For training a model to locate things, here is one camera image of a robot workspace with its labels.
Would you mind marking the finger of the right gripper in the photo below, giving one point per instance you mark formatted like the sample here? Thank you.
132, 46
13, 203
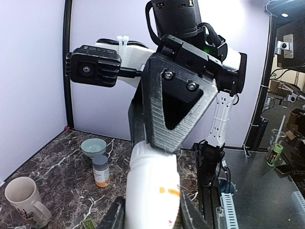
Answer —
136, 119
174, 100

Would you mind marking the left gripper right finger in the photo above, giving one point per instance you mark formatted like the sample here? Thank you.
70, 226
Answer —
190, 216

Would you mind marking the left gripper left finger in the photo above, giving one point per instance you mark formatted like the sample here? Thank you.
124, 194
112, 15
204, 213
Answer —
114, 218

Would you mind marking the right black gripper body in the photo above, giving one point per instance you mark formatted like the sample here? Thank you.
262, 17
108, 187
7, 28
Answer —
177, 59

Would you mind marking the small white pill bottle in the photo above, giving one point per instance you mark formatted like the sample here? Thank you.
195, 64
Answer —
152, 189

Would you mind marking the orange pill bottle grey cap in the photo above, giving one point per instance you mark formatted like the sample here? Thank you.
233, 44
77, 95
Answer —
101, 170

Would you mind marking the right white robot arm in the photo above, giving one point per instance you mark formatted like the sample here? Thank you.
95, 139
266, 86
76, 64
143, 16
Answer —
181, 18

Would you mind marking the right light green bowl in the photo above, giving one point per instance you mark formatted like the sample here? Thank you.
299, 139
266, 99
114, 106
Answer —
93, 147

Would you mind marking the cream coral pattern mug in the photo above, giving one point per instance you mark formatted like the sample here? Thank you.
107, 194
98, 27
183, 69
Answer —
24, 196

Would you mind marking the green jar in background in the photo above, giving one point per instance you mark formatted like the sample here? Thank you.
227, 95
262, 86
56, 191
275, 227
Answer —
274, 154

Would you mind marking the white slotted cable duct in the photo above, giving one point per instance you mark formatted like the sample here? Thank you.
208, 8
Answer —
229, 211

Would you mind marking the right black frame post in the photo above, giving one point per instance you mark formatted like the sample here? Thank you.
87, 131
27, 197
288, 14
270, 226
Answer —
66, 63

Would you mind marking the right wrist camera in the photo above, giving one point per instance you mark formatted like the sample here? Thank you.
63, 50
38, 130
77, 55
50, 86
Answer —
109, 61

